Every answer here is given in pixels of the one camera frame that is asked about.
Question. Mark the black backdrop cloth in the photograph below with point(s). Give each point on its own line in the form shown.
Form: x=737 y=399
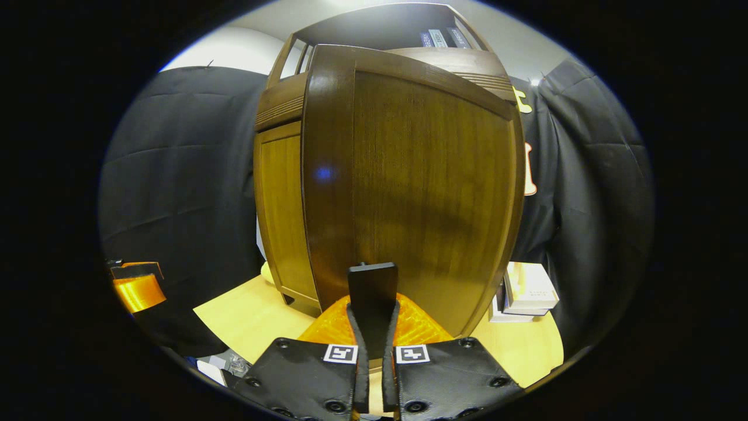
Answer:
x=175 y=175

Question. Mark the clear plastic wrap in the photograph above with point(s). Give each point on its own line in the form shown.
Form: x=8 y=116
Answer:
x=231 y=365

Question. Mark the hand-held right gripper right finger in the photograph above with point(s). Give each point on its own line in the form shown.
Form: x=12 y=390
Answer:
x=390 y=380

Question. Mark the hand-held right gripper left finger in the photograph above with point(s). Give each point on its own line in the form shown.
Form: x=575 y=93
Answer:
x=361 y=380

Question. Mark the wooden cabinet door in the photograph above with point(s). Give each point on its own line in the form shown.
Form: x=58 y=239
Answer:
x=283 y=216
x=421 y=187

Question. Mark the wooden double-door shoe cabinet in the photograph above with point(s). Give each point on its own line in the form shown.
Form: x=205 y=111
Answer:
x=374 y=26

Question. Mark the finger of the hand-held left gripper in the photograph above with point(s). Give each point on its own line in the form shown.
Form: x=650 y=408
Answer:
x=139 y=292

